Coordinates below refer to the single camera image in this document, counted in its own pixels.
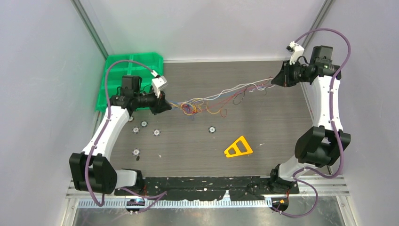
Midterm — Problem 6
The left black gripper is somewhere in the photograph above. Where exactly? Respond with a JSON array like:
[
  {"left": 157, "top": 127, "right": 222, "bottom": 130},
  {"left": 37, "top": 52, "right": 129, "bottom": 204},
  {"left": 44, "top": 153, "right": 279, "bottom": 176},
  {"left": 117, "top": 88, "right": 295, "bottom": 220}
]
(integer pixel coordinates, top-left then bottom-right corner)
[{"left": 134, "top": 87, "right": 171, "bottom": 115}]

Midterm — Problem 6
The colourful wire bundle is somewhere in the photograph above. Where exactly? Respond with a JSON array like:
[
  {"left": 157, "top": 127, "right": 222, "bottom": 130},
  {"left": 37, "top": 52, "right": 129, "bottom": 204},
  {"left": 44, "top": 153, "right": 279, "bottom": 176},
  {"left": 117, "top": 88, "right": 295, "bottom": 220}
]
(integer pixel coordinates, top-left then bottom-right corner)
[{"left": 169, "top": 77, "right": 277, "bottom": 121}]

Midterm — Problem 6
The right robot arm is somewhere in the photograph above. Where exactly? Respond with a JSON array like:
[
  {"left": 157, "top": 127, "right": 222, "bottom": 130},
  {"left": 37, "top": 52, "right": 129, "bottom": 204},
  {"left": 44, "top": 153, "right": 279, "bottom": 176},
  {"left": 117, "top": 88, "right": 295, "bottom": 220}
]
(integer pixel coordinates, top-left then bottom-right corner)
[{"left": 268, "top": 42, "right": 351, "bottom": 194}]

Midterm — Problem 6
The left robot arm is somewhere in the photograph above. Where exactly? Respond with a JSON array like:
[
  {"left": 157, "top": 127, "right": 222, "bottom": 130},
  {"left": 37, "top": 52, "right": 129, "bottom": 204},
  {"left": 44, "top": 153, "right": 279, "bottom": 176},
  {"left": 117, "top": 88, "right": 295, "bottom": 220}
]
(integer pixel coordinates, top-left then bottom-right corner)
[{"left": 69, "top": 75, "right": 172, "bottom": 195}]

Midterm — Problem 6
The poker chip middle left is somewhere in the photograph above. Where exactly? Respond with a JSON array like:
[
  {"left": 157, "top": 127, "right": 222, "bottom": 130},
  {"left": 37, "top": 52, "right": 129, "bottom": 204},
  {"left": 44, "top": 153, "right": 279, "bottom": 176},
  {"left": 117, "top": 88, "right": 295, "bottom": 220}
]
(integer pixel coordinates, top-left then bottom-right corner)
[{"left": 153, "top": 129, "right": 161, "bottom": 136}]

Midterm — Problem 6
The green compartment bin tray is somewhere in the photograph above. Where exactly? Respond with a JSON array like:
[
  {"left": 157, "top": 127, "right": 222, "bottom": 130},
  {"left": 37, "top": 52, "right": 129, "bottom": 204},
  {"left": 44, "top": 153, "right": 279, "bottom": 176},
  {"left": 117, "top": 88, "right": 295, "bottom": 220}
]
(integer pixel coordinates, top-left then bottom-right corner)
[{"left": 96, "top": 52, "right": 163, "bottom": 113}]

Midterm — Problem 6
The poker chip lower left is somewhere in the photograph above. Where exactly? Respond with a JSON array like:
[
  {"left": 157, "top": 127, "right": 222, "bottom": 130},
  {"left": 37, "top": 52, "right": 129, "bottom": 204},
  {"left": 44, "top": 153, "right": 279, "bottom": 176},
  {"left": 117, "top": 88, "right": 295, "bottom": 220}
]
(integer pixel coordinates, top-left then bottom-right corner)
[{"left": 132, "top": 149, "right": 140, "bottom": 156}]

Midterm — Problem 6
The yellow triangular plastic piece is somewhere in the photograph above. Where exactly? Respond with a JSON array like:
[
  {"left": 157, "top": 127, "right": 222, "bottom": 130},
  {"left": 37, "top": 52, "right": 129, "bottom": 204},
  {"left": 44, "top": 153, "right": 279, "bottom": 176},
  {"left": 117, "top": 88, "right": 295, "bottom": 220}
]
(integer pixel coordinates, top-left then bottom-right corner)
[{"left": 223, "top": 136, "right": 253, "bottom": 158}]

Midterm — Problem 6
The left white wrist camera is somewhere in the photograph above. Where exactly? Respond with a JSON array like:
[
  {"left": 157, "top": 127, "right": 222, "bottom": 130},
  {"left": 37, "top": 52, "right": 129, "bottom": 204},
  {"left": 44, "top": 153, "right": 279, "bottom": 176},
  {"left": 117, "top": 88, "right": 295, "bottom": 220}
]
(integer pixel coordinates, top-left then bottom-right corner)
[{"left": 151, "top": 70, "right": 168, "bottom": 98}]

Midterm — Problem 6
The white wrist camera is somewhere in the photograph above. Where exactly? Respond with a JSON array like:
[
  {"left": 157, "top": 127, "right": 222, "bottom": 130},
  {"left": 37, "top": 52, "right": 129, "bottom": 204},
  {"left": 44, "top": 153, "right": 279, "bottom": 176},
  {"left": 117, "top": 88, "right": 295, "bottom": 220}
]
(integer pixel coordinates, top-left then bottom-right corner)
[
  {"left": 151, "top": 70, "right": 168, "bottom": 98},
  {"left": 286, "top": 41, "right": 304, "bottom": 65}
]

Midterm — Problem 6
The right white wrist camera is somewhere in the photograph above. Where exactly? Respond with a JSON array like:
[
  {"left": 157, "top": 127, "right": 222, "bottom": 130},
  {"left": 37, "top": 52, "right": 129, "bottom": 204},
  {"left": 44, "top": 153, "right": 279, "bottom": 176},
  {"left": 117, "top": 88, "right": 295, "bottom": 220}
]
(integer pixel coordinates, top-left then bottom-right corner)
[{"left": 286, "top": 41, "right": 304, "bottom": 65}]

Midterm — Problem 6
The aluminium front rail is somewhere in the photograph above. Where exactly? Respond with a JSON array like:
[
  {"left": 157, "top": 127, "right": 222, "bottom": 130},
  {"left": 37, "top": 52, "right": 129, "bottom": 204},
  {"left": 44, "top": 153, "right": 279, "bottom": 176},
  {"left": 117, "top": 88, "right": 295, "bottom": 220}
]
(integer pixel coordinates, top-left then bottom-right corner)
[{"left": 65, "top": 175, "right": 351, "bottom": 209}]

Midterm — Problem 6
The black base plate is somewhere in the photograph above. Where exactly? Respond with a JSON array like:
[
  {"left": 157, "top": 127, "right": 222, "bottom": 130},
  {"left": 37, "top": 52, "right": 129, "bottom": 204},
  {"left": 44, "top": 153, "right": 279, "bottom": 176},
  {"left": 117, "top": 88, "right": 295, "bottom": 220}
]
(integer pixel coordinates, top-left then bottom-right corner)
[{"left": 127, "top": 176, "right": 299, "bottom": 201}]

